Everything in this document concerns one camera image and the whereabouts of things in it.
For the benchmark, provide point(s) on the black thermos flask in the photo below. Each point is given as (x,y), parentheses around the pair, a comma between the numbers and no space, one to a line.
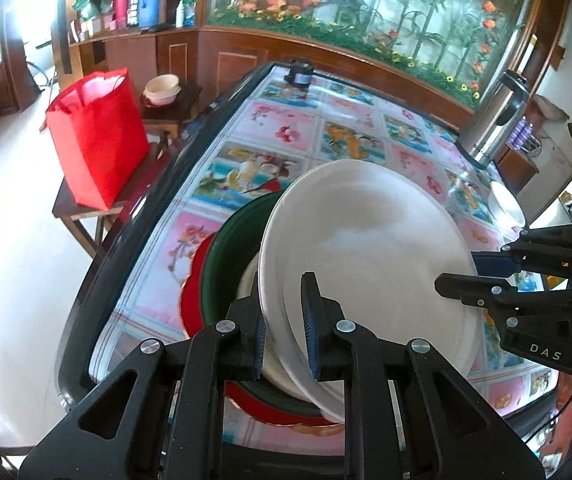
(133,7)

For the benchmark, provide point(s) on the small wooden side cabinet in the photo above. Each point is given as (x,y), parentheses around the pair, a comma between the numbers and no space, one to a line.
(518,170)

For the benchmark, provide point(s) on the small red saucer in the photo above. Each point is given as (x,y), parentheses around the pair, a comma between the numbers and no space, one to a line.
(143,101)

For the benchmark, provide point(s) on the brown wooden cabinet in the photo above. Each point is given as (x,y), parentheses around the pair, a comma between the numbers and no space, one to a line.
(236,65)

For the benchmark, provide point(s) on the black framed dining table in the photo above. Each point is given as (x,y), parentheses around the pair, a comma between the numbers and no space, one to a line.
(91,285)

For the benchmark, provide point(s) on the dark wooden stool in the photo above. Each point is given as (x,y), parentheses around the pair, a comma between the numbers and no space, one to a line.
(73,210)
(171,115)

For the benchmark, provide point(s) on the steel thermos jug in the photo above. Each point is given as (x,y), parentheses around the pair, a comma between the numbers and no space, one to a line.
(491,125)

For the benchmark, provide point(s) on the purple bottles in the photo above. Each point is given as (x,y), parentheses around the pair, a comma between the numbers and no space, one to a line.
(521,135)

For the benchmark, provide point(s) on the red paper bag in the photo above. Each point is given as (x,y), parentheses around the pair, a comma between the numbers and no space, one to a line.
(101,145)

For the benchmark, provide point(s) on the large white plate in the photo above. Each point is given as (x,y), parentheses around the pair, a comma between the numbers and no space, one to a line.
(376,235)

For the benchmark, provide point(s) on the pink thermos flask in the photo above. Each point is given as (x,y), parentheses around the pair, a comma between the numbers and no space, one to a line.
(121,10)

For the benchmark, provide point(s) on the white bowl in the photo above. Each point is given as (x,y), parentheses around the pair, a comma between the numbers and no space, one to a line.
(506,207)

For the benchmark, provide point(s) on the white bottle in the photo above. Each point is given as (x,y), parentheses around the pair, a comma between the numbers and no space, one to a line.
(180,16)

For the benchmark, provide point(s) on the green packet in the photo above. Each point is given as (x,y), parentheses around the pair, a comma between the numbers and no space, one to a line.
(86,7)

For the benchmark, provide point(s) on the red glass plate with sticker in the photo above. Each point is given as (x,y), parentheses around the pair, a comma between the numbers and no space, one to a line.
(201,260)

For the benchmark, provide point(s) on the small black device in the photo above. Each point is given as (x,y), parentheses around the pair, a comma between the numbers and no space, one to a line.
(300,77)

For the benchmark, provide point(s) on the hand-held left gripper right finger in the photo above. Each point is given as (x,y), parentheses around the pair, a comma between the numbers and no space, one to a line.
(312,340)

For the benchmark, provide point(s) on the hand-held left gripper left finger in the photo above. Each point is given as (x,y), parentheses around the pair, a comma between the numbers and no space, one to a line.
(258,350)

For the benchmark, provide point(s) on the blue thermos flask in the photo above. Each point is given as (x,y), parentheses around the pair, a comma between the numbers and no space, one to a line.
(148,5)

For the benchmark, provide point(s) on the green bottle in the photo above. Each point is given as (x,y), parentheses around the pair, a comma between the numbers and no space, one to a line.
(189,15)

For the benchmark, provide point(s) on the green plastic basin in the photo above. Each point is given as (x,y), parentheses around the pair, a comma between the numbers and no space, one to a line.
(231,240)

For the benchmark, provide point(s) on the bamboo and flower glass panel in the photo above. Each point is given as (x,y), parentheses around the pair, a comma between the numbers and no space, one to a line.
(391,5)

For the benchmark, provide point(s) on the fruit printed tablecloth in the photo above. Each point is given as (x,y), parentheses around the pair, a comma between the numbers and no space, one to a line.
(286,125)

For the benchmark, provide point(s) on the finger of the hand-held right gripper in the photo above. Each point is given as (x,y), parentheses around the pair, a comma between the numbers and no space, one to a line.
(466,287)
(496,264)

